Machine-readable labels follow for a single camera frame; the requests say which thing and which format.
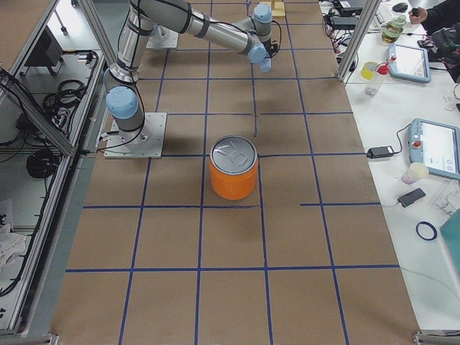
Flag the clear plastic bottle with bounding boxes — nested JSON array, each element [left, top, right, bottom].
[[364, 73, 386, 97]]

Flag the teach pendant tablet far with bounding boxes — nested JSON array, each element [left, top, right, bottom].
[[387, 43, 431, 83]]

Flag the light wooden board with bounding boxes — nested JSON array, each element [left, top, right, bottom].
[[268, 0, 285, 18]]

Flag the teach pendant tablet near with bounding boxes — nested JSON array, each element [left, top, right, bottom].
[[408, 118, 459, 180]]

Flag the black power adapter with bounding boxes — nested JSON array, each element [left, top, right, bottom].
[[366, 146, 395, 159]]

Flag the teal box corner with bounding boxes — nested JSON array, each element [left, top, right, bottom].
[[441, 210, 460, 266]]

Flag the silver robot arm, blue joints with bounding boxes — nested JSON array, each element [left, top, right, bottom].
[[103, 0, 277, 142]]

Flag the person's hand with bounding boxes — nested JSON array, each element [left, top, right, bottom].
[[409, 7, 428, 24]]

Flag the aluminium frame post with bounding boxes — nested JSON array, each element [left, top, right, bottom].
[[336, 0, 380, 82]]

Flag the teach pendant tablet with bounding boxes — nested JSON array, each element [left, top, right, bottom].
[[408, 118, 459, 180], [387, 43, 431, 83]]

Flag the blue tape ring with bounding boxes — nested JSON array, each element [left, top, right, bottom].
[[415, 221, 438, 241]]

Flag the black smartphone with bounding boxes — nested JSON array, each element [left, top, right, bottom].
[[397, 188, 426, 208]]

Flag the red-capped small bottle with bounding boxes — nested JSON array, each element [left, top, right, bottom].
[[375, 62, 389, 75]]

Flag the green glass jar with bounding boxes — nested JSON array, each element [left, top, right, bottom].
[[381, 15, 406, 44]]

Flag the white paper cup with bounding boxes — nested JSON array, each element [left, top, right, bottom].
[[401, 162, 429, 185]]

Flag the yellow tape roll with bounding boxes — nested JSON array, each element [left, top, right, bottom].
[[360, 61, 379, 81]]

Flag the light blue cup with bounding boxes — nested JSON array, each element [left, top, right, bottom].
[[257, 57, 272, 73]]

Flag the orange canister with grey lid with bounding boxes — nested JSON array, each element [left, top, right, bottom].
[[209, 136, 258, 201]]

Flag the black coiled cables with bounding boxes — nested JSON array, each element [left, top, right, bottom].
[[42, 79, 84, 125]]

